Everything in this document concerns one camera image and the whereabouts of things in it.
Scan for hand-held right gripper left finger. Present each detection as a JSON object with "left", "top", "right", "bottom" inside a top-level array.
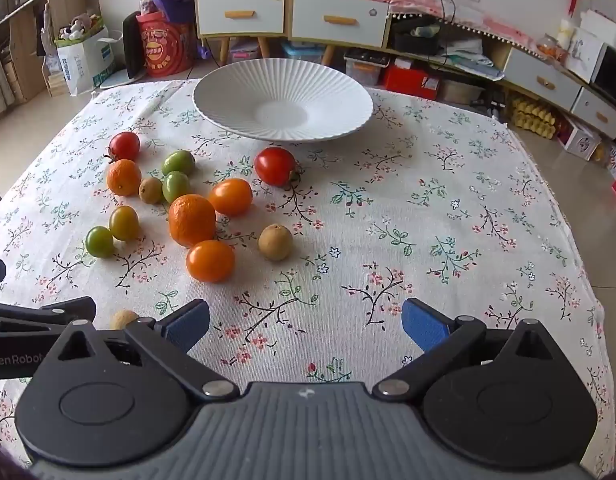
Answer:
[{"left": 35, "top": 298, "right": 239, "bottom": 403}]

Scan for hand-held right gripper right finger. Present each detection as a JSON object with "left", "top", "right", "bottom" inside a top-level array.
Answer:
[{"left": 372, "top": 297, "right": 577, "bottom": 401}]

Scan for brown longan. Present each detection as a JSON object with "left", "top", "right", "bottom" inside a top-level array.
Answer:
[
  {"left": 138, "top": 176, "right": 164, "bottom": 205},
  {"left": 258, "top": 224, "right": 293, "bottom": 262},
  {"left": 109, "top": 309, "right": 140, "bottom": 331}
]

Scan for orange cherry tomato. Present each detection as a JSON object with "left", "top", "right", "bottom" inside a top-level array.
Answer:
[
  {"left": 208, "top": 178, "right": 253, "bottom": 217},
  {"left": 186, "top": 240, "right": 236, "bottom": 283}
]

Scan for green cherry tomato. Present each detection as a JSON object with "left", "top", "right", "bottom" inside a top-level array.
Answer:
[{"left": 85, "top": 226, "right": 115, "bottom": 259}]

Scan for large orange mandarin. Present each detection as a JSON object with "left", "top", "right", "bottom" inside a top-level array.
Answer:
[{"left": 168, "top": 194, "right": 217, "bottom": 249}]

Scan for yellow-green cherry tomato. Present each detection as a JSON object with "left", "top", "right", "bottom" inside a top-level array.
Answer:
[{"left": 109, "top": 205, "right": 140, "bottom": 242}]

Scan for small orange mandarin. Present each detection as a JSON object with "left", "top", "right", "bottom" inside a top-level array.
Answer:
[{"left": 106, "top": 159, "right": 143, "bottom": 197}]

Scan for small red tomato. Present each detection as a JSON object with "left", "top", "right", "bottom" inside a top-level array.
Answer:
[{"left": 104, "top": 131, "right": 141, "bottom": 163}]

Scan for large red tomato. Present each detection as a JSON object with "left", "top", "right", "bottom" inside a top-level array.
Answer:
[{"left": 254, "top": 147, "right": 303, "bottom": 187}]

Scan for white ribbed plate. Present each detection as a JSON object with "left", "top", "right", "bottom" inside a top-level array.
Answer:
[{"left": 192, "top": 58, "right": 375, "bottom": 142}]

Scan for white paper bag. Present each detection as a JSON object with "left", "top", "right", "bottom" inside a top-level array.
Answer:
[{"left": 55, "top": 27, "right": 116, "bottom": 97}]

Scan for stack of yellow egg cartons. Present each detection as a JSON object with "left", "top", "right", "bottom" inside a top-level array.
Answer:
[{"left": 508, "top": 97, "right": 559, "bottom": 140}]

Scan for white patterned carton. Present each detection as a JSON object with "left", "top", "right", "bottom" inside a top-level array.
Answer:
[{"left": 558, "top": 115, "right": 602, "bottom": 162}]

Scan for red box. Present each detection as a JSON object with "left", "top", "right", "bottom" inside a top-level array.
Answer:
[{"left": 383, "top": 65, "right": 441, "bottom": 102}]

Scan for plush toys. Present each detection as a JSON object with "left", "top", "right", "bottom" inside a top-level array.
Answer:
[{"left": 58, "top": 15, "right": 106, "bottom": 41}]

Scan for dark lid storage box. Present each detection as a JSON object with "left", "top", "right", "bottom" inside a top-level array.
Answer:
[{"left": 344, "top": 49, "right": 391, "bottom": 87}]

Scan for black upright panel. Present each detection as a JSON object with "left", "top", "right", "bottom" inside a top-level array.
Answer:
[{"left": 123, "top": 10, "right": 148, "bottom": 81}]

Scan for white console drawer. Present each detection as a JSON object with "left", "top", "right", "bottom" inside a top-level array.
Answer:
[
  {"left": 502, "top": 47, "right": 583, "bottom": 112},
  {"left": 572, "top": 87, "right": 616, "bottom": 140}
]

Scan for small clear storage box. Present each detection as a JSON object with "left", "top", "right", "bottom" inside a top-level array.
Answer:
[{"left": 228, "top": 39, "right": 262, "bottom": 66}]

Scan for low wooden console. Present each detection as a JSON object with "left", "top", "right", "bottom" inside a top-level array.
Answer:
[{"left": 388, "top": 10, "right": 616, "bottom": 141}]

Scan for red bucket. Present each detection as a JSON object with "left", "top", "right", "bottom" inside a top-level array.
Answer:
[{"left": 136, "top": 10, "right": 195, "bottom": 78}]

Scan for wooden bookshelf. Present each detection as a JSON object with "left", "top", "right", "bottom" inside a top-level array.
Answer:
[{"left": 0, "top": 0, "right": 98, "bottom": 103}]

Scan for black bag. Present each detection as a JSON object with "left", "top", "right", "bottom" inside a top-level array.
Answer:
[{"left": 392, "top": 17, "right": 441, "bottom": 56}]

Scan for blue lid storage box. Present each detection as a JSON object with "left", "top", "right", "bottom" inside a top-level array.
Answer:
[{"left": 282, "top": 41, "right": 327, "bottom": 66}]

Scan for glass jar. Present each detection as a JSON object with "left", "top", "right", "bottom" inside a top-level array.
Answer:
[{"left": 538, "top": 33, "right": 568, "bottom": 66}]

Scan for black microwave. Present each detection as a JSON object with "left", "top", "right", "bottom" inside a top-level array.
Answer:
[{"left": 590, "top": 45, "right": 616, "bottom": 107}]

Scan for white printed box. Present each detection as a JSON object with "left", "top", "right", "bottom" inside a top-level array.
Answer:
[{"left": 568, "top": 27, "right": 608, "bottom": 84}]

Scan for white cabinet drawer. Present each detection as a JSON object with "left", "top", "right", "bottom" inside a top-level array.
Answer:
[
  {"left": 292, "top": 0, "right": 389, "bottom": 49},
  {"left": 197, "top": 0, "right": 287, "bottom": 37}
]

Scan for wooden cabinet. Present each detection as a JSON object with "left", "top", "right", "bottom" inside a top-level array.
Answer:
[{"left": 192, "top": 0, "right": 393, "bottom": 68}]

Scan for plain white box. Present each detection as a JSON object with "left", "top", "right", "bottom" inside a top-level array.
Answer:
[{"left": 580, "top": 9, "right": 616, "bottom": 47}]

